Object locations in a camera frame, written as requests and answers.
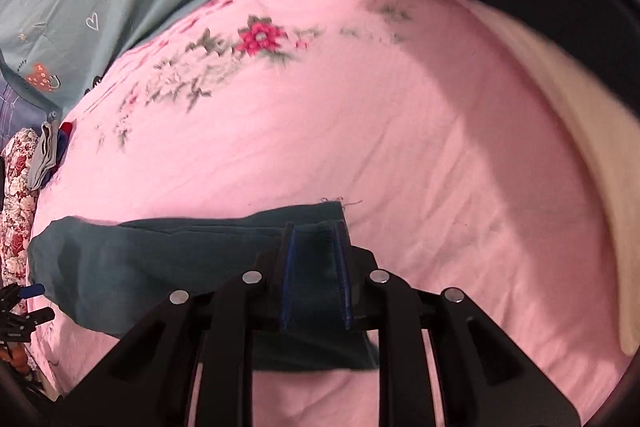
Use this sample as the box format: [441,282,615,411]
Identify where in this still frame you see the red floral cloth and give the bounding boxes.
[0,129,42,308]

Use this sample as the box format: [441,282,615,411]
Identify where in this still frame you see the grey folded cloth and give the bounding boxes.
[27,121,62,190]

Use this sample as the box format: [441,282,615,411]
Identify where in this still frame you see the red and blue cloth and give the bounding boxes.
[55,121,76,168]

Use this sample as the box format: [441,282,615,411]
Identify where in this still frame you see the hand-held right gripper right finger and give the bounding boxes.
[330,222,584,427]

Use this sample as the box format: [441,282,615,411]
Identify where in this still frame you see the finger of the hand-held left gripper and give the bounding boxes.
[0,307,57,346]
[0,283,47,308]

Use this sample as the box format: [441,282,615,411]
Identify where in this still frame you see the dark teal pants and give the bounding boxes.
[27,201,380,372]

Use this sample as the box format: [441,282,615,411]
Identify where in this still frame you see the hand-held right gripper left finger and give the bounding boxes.
[64,222,301,427]

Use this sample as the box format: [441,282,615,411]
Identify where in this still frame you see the blue checked cloth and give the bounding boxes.
[0,72,51,144]

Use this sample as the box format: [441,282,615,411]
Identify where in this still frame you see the pink floral bed sheet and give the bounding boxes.
[25,0,632,427]

